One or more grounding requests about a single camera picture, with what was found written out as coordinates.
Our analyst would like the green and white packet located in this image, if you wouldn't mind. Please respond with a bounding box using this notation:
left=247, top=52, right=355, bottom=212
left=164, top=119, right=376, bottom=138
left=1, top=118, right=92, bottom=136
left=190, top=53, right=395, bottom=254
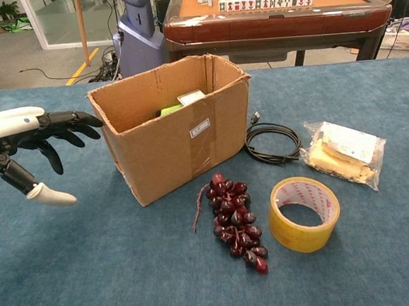
left=1, top=16, right=35, bottom=34

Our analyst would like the yellow packing tape roll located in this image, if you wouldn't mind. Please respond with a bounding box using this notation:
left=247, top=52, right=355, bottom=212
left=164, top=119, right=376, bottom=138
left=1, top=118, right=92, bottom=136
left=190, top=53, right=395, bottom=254
left=266, top=173, right=344, bottom=257

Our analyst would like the wooden easel frame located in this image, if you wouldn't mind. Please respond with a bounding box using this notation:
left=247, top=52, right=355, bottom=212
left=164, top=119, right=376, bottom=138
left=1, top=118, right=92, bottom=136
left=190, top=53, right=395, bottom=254
left=73, top=0, right=91, bottom=68

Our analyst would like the teal fabric table mat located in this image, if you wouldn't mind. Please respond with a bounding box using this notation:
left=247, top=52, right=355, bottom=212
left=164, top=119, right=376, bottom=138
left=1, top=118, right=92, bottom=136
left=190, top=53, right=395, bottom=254
left=0, top=57, right=409, bottom=306

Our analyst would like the cardboard box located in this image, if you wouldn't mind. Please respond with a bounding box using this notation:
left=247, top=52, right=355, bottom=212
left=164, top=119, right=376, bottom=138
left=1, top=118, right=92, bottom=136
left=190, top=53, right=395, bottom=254
left=84, top=50, right=261, bottom=211

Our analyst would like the black USB cable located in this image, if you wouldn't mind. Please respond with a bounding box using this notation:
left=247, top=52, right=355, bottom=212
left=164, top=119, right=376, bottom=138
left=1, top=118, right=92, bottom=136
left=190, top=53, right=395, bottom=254
left=242, top=108, right=304, bottom=168

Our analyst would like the row of face-up mahjong tiles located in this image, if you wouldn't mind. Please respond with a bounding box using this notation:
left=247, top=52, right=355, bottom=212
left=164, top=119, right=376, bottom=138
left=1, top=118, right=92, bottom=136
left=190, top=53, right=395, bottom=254
left=218, top=0, right=315, bottom=13

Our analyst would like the white framed glass partition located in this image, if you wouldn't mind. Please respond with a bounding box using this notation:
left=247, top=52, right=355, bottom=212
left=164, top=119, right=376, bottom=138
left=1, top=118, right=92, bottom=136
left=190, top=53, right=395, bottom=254
left=18, top=0, right=119, bottom=53

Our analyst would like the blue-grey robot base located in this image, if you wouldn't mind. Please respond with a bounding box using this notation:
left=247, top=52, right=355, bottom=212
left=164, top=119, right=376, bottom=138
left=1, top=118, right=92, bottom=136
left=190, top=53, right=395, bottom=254
left=109, top=0, right=170, bottom=81

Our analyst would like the white square pad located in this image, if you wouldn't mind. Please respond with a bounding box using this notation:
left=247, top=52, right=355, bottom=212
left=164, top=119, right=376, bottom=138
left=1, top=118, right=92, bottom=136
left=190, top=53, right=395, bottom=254
left=177, top=88, right=207, bottom=107

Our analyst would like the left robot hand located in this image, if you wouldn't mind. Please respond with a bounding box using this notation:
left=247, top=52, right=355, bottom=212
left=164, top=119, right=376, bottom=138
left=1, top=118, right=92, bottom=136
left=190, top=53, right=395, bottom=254
left=0, top=100, right=110, bottom=212

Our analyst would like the brown mahjong table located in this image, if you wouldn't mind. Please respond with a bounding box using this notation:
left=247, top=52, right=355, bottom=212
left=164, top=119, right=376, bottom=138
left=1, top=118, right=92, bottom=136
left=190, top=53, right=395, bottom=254
left=160, top=0, right=396, bottom=77

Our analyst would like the clear bag of yellow snacks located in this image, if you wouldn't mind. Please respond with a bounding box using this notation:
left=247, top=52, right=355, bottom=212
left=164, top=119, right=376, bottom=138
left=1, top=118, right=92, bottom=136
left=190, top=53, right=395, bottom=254
left=297, top=115, right=391, bottom=198

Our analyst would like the dark red grape bunch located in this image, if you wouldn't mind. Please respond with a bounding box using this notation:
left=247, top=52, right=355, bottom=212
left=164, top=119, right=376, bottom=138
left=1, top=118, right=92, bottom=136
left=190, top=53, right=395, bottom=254
left=188, top=169, right=271, bottom=281

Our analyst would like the white plastic basket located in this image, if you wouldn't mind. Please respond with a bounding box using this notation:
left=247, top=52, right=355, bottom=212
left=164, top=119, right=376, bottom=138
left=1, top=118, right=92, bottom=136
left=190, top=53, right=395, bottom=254
left=378, top=25, right=409, bottom=54

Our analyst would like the long black floor cable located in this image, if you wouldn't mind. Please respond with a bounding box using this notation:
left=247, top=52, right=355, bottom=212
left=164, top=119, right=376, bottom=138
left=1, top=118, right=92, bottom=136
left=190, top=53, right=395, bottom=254
left=18, top=60, right=114, bottom=86

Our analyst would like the tangle of black floor cables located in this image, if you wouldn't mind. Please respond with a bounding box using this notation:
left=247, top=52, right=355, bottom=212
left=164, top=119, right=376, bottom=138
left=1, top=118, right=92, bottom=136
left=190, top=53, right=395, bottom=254
left=85, top=44, right=124, bottom=83

